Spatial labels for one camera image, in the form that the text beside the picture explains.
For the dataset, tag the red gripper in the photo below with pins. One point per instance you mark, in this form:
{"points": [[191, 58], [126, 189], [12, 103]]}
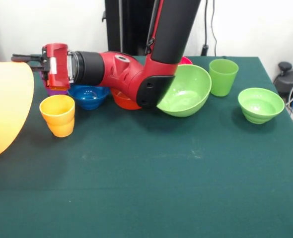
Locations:
{"points": [[59, 67]]}

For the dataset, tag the large orange bowl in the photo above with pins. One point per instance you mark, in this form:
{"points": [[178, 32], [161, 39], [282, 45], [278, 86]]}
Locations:
{"points": [[7, 111]]}

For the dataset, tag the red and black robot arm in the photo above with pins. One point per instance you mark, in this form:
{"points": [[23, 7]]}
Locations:
{"points": [[168, 37]]}

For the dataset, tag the purple cup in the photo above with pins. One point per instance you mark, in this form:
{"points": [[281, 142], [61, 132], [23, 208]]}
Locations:
{"points": [[57, 92]]}

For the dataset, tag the yellow ribbed cup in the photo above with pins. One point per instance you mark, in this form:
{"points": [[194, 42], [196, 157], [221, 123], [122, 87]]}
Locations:
{"points": [[58, 121]]}

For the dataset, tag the blue ribbed bowl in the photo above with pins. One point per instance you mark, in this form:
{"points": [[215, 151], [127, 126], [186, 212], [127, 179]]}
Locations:
{"points": [[87, 101]]}

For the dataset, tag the red bowl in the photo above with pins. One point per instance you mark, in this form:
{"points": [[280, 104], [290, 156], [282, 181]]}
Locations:
{"points": [[124, 102]]}

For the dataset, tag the pink bowl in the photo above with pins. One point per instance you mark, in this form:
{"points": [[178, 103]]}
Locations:
{"points": [[187, 60]]}

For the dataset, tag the large green bowl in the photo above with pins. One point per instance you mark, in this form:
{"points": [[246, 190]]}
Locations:
{"points": [[186, 99]]}

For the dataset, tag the dark green tablecloth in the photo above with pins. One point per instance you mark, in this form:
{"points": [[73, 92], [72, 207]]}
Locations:
{"points": [[161, 173]]}

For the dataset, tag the green smooth cup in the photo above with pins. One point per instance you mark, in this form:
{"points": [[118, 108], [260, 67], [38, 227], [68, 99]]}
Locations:
{"points": [[222, 81]]}

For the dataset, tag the small green ribbed bowl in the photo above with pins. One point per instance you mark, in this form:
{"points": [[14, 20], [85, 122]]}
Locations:
{"points": [[260, 104]]}

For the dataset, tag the black chair base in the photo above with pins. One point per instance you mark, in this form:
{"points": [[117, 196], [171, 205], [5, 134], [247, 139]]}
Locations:
{"points": [[289, 79]]}

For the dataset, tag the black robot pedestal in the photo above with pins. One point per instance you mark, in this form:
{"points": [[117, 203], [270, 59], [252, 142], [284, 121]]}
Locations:
{"points": [[131, 24]]}

